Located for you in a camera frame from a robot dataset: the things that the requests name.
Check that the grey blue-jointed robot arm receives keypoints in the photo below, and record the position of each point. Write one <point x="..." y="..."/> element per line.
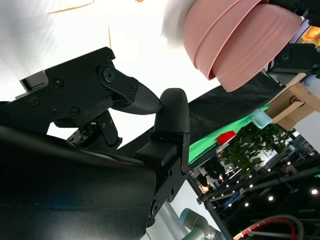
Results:
<point x="195" y="225"/>

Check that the black backdrop cloth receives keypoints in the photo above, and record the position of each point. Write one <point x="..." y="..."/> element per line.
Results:
<point x="225" y="105"/>

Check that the pale teal container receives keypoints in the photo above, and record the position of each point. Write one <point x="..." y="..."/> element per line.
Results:
<point x="261" y="118"/>

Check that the green leafy plant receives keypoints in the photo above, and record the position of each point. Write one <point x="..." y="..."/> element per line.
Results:
<point x="250" y="150"/>

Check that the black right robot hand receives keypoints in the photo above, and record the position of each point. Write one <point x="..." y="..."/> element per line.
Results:
<point x="62" y="187"/>

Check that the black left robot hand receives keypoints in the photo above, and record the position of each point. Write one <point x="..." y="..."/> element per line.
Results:
<point x="300" y="60"/>

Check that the person in black clothes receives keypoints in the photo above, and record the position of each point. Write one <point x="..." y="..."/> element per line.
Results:
<point x="215" y="170"/>

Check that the black tripod truss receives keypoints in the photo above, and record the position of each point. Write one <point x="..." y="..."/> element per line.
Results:
<point x="275" y="180"/>

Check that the green backdrop cloth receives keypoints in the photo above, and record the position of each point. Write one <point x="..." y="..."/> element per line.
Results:
<point x="200" y="147"/>

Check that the red box-shaped object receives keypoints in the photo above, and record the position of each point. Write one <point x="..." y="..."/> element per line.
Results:
<point x="226" y="137"/>

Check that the brown cardboard box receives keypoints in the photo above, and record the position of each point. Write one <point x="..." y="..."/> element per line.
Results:
<point x="295" y="105"/>

